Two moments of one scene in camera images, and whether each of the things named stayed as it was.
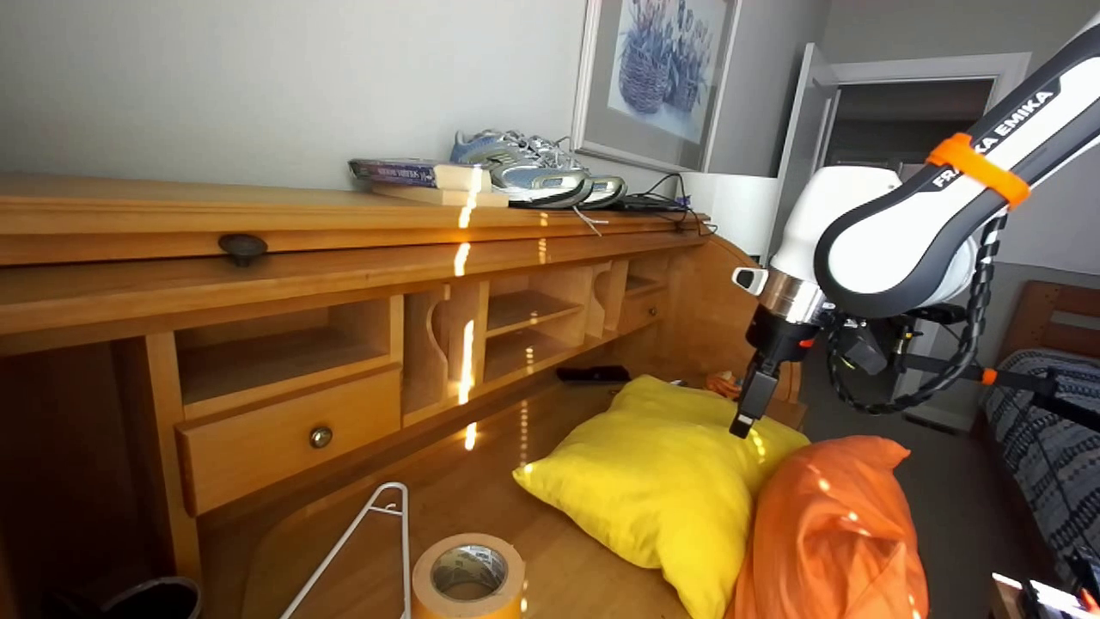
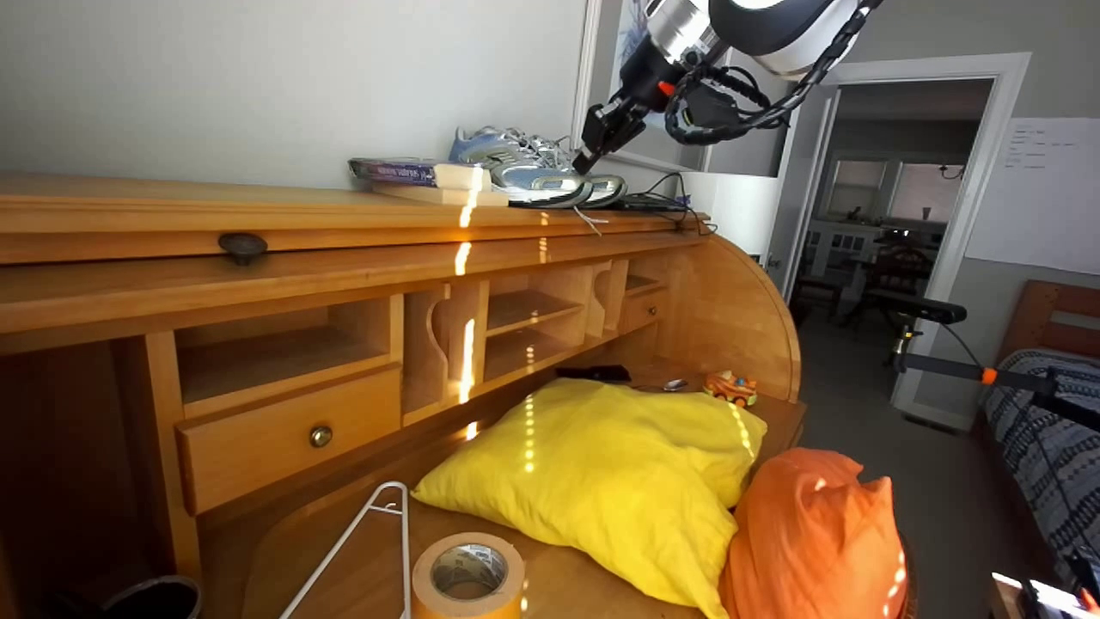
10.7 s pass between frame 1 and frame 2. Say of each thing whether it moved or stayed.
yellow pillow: moved
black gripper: moved
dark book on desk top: stayed
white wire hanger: stayed
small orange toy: stayed
